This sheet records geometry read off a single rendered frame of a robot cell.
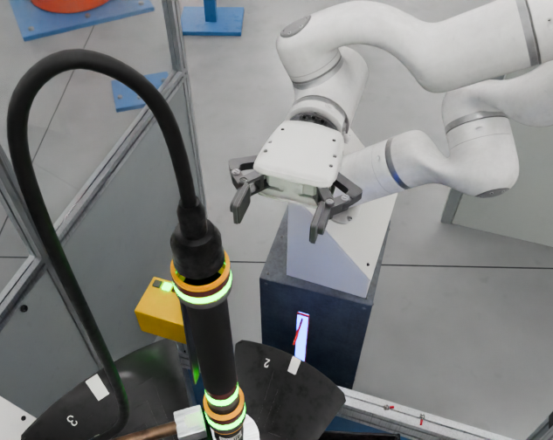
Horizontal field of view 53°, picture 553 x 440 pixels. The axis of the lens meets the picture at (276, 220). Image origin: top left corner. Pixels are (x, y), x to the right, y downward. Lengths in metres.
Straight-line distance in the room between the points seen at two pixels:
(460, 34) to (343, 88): 0.16
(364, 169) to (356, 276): 0.29
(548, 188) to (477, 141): 1.64
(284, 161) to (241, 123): 2.70
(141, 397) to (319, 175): 0.39
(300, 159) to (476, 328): 2.01
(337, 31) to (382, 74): 3.10
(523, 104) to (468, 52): 0.31
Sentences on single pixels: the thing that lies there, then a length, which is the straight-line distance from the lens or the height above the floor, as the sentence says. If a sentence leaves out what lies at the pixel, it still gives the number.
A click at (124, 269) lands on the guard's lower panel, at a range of 1.96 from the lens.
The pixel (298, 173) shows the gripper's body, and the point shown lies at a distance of 0.66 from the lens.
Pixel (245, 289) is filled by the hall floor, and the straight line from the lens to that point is 2.57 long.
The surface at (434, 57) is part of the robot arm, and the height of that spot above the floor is 1.75.
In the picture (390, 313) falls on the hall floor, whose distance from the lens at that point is 2.55.
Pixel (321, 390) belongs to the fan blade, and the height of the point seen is 1.17.
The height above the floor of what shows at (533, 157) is 0.51.
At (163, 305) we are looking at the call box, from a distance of 1.28.
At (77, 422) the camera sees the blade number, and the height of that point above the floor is 1.41.
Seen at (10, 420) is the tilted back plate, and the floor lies 1.28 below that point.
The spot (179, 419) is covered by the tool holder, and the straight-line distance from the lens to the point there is 0.65.
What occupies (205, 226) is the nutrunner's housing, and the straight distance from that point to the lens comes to 0.37.
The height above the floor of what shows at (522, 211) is 0.19.
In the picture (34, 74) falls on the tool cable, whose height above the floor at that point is 1.98.
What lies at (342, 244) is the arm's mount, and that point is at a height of 1.10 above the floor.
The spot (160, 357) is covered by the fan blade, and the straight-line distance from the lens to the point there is 0.81.
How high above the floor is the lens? 2.13
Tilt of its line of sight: 49 degrees down
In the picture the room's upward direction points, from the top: straight up
